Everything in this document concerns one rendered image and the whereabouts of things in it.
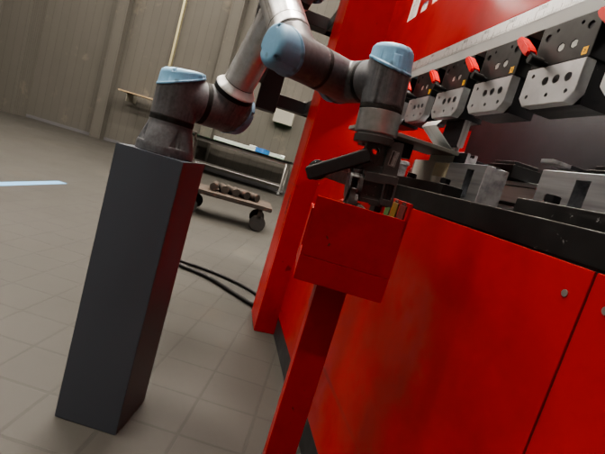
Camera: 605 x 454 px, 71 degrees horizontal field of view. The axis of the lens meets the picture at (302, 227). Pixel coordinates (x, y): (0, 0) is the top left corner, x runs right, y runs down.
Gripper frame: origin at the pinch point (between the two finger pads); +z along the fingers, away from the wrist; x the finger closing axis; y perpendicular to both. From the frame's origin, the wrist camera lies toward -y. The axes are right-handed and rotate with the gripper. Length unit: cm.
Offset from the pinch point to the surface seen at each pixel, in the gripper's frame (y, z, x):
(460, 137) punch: 31, -29, 42
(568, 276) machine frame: 26.8, -5.6, -23.5
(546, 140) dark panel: 75, -40, 83
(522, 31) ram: 33, -52, 24
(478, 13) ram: 29, -63, 47
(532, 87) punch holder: 33, -37, 13
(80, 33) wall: -684, -242, 1109
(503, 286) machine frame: 24.4, -0.7, -13.4
